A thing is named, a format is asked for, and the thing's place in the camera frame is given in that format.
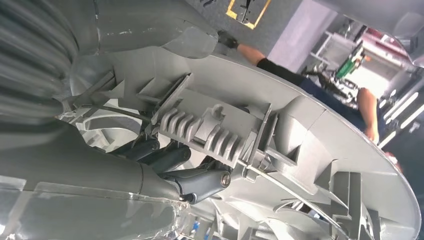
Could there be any person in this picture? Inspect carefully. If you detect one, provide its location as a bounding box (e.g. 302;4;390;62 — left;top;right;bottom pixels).
216;29;403;173

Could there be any black stand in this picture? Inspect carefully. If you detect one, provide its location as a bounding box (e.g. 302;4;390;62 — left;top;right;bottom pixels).
236;0;263;24

